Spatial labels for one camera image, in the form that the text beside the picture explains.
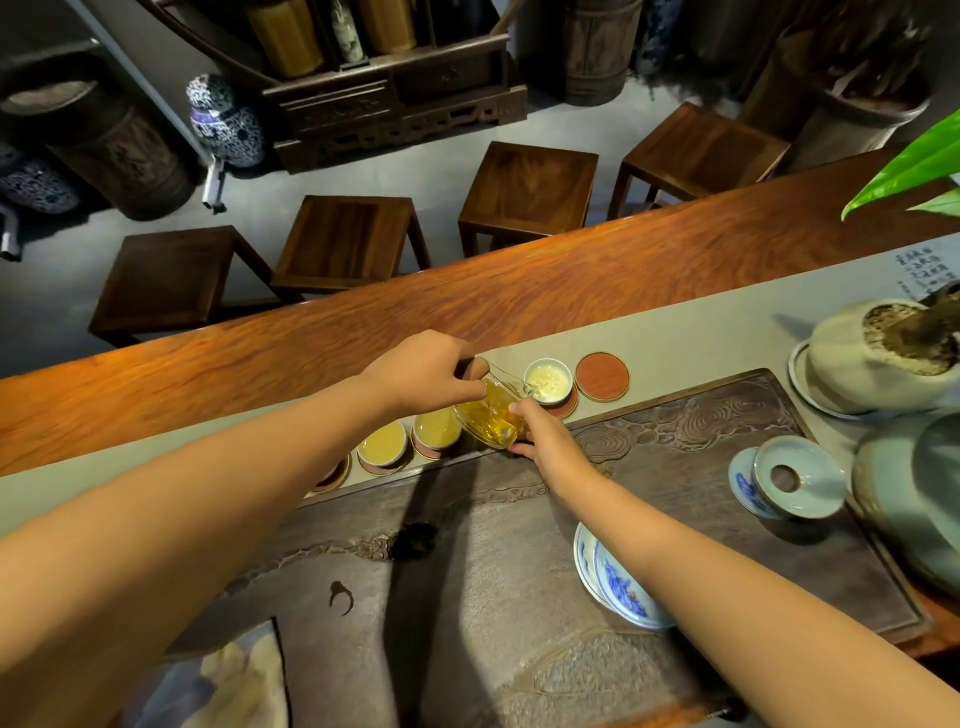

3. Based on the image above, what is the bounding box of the yellow bamboo tube container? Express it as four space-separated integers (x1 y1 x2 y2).
354 0 418 55
243 0 325 80

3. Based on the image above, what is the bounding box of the person's left forearm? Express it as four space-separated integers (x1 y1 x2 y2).
0 369 406 728

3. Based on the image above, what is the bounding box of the grey table runner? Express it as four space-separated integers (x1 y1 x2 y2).
0 232 960 519

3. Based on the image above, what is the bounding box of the blue and white gaiwan bowl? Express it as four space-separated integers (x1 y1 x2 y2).
592 536 676 631

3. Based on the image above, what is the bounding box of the small white empty teacup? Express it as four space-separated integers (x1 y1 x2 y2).
523 358 575 406

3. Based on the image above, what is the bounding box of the small teacup with tea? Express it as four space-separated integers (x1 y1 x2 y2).
412 407 464 451
356 420 410 470

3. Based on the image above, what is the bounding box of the pale folded tea cloth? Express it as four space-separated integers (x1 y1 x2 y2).
131 617 291 728

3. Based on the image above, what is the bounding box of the person's right hand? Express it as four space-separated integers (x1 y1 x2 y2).
508 398 598 501

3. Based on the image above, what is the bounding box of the person's right forearm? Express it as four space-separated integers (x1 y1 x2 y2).
553 465 960 728

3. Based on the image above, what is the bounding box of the blue and white porcelain jar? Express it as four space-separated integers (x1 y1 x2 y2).
185 72 268 169
0 142 82 216
633 0 685 76

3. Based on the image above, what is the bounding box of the person's left hand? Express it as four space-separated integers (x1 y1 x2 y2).
361 330 489 418

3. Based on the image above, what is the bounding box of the large celadon ceramic vessel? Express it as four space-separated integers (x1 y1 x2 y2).
851 408 960 597

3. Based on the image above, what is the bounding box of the dark carved wooden cabinet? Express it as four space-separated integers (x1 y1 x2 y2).
138 0 531 175

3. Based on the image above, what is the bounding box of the celadon funnel tea strainer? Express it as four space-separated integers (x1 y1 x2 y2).
752 436 851 521

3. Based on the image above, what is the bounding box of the blue and white porcelain saucer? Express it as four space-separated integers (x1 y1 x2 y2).
573 521 612 610

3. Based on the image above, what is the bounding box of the dark carved stone tea tray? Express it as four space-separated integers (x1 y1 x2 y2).
161 367 933 728

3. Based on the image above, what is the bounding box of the glass tea pitcher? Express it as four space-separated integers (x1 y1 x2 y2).
452 358 540 451

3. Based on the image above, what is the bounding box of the green leafy plant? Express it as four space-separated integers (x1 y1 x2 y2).
840 108 960 376

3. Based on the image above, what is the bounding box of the slim painted porcelain vase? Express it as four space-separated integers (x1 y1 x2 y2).
330 0 366 65

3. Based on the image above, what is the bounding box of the pale crackle plant pot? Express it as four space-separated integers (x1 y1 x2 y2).
806 297 960 395

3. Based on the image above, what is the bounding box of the dark round woven basket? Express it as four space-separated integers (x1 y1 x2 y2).
0 71 195 223

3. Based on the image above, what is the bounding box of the pale plant pot saucer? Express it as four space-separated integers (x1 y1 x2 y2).
787 339 960 419

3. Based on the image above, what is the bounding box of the barrel with dried leaves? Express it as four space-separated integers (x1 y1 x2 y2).
738 0 935 175

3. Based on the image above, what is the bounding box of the old wooden barrel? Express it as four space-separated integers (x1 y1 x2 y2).
562 0 645 108

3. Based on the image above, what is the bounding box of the dark wooden stool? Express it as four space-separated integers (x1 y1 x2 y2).
457 140 600 261
88 225 276 348
270 195 434 303
607 101 793 221

